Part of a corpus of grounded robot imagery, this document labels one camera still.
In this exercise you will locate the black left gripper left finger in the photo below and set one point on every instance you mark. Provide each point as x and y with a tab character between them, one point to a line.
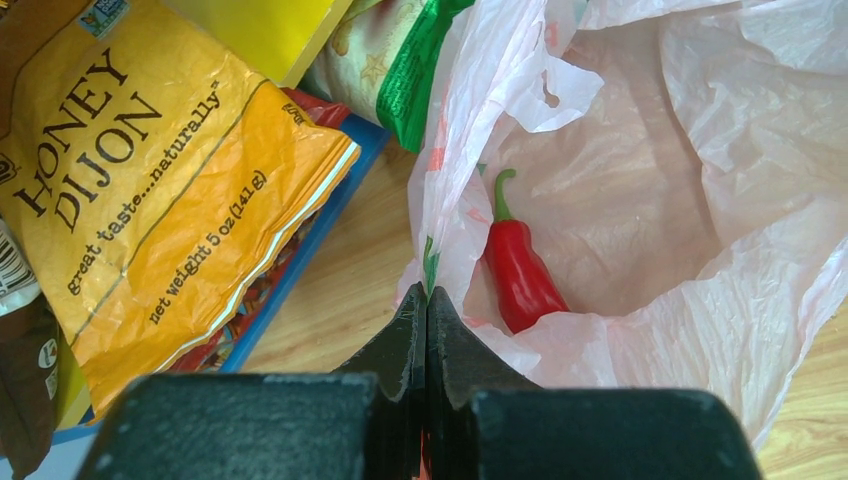
362	420

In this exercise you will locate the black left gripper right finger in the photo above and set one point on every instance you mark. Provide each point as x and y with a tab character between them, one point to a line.
487	421

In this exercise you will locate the green white snack bag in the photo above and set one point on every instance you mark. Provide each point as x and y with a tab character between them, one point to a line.
380	62

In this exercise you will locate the honey dijon chips bag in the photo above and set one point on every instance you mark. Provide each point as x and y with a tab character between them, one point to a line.
159	185

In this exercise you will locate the blue pink snack shelf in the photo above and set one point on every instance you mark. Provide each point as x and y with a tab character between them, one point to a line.
265	199

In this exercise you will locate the red chili pepper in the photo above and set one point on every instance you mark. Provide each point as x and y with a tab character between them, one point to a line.
524	287

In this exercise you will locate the brown snack bag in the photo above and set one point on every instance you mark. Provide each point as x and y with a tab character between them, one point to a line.
29	363

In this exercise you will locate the pink plastic grocery bag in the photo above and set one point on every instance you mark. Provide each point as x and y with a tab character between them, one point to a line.
682	168

